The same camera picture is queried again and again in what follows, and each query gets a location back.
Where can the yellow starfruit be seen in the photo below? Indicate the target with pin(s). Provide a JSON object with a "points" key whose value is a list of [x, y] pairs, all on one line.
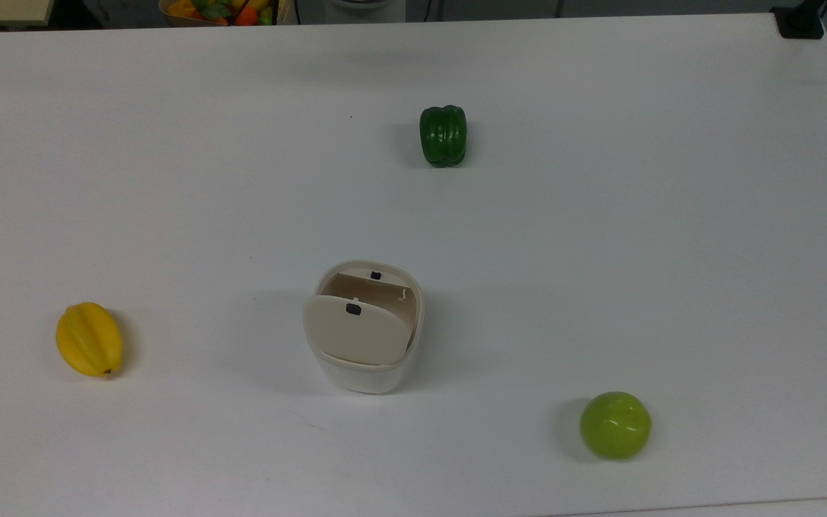
{"points": [[89, 339]]}

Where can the white garbage bin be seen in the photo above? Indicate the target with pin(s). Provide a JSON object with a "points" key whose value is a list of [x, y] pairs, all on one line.
{"points": [[367, 377]]}

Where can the box of toy fruits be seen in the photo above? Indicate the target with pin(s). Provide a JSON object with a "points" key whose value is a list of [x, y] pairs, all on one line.
{"points": [[220, 11]]}

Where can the black table clamp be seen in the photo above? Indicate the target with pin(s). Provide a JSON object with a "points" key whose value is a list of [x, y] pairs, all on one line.
{"points": [[800, 21]]}

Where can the beige bin lid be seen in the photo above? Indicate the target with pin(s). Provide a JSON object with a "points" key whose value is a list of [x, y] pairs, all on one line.
{"points": [[356, 334]]}

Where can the green apple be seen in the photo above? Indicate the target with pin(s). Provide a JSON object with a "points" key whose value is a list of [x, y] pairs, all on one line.
{"points": [[615, 425]]}

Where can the green bell pepper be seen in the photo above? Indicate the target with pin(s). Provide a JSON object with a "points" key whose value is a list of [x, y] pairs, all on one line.
{"points": [[443, 135]]}

